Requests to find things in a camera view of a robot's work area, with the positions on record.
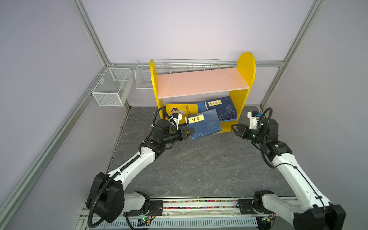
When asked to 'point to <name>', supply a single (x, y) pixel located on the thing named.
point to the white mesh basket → (112, 86)
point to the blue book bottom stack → (225, 109)
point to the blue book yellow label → (204, 123)
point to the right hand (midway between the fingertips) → (234, 125)
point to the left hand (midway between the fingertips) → (195, 131)
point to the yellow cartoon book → (184, 109)
